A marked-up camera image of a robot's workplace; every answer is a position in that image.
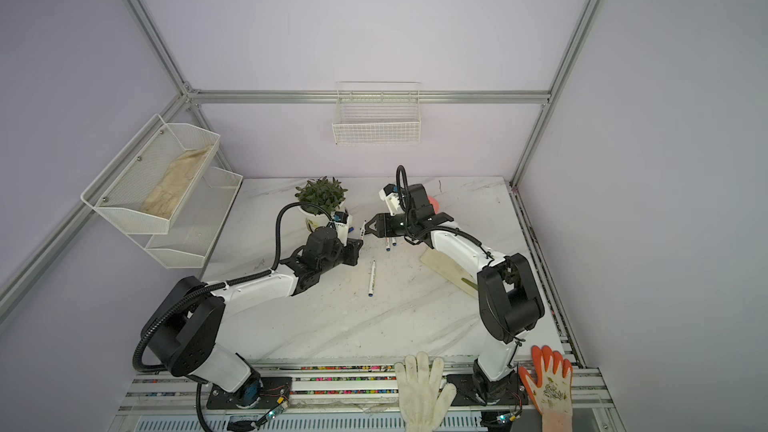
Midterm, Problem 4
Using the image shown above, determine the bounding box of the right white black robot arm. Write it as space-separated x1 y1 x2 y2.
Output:
365 184 545 404

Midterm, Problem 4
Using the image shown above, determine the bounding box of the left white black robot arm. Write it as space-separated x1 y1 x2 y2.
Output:
131 225 364 402

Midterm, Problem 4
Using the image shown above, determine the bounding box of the pink plastic watering can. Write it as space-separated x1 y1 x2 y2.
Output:
428 195 440 214

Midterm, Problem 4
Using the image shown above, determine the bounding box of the green potted plant white pot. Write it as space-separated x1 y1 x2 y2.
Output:
295 176 348 231

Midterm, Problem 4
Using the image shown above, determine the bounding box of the white knit glove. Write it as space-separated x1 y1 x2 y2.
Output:
395 351 457 432

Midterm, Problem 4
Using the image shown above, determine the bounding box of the beige cloth in shelf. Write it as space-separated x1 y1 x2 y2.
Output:
140 146 212 219

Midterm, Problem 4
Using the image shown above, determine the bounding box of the white mesh two-tier shelf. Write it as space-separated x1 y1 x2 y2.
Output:
81 115 243 269

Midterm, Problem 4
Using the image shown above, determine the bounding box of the orange white work glove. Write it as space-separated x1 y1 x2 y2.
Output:
518 346 573 432

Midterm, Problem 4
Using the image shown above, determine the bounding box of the right black corrugated cable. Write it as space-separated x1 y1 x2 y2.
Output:
395 164 418 235

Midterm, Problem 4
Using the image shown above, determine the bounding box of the black corrugated cable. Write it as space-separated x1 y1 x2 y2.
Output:
395 164 418 235
132 201 334 373

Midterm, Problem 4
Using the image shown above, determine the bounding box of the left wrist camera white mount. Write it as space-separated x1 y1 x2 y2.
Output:
332 211 350 246

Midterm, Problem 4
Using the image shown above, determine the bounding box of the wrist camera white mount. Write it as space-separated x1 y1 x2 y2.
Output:
332 211 350 246
379 184 403 216

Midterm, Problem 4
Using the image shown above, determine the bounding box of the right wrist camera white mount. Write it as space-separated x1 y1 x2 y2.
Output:
379 184 403 216

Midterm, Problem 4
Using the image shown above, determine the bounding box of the left black corrugated cable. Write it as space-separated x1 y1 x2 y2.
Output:
132 201 334 373

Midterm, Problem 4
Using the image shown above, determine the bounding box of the white wire wall basket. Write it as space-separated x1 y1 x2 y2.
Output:
332 81 422 146

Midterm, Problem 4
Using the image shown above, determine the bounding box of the aluminium frame corner post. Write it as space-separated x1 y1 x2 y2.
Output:
509 0 628 187

